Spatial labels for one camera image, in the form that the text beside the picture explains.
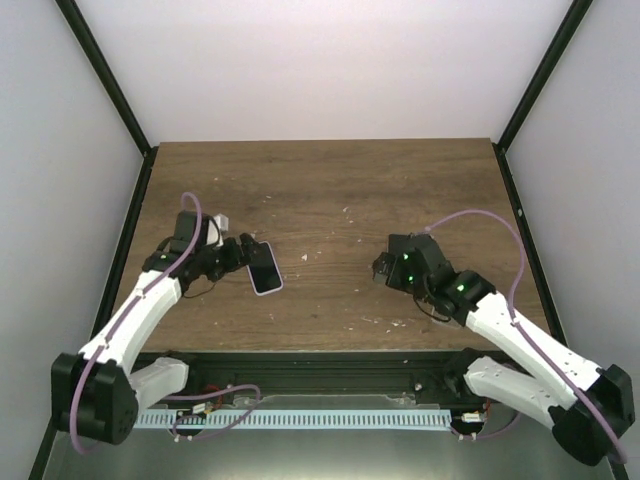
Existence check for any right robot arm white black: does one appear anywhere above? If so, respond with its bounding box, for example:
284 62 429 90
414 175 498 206
372 234 635 466

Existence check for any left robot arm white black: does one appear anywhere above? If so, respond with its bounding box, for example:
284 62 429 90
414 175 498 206
51 211 260 452

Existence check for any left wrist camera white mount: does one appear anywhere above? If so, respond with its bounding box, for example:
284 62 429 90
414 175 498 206
206 213 229 247

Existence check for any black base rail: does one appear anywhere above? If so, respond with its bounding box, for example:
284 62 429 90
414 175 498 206
184 352 591 401

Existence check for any black frame post left rear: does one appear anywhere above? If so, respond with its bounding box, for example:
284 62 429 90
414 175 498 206
53 0 153 156

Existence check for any black frame post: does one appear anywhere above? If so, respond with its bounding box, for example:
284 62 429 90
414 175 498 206
492 0 596 151
53 0 153 156

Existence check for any light blue slotted cable duct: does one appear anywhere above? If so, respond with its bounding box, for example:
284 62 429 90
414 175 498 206
134 409 452 432

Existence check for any black frame post right rear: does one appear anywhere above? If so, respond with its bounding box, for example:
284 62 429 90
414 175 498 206
492 0 596 151

